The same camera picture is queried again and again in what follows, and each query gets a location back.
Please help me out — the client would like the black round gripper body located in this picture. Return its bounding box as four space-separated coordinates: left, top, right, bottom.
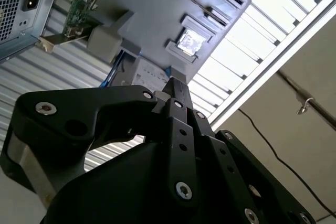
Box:
41 141 245 224

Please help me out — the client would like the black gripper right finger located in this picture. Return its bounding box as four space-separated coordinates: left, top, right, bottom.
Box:
181 81 317 224

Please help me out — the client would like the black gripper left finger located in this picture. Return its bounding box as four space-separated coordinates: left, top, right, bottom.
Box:
4 77 198 208

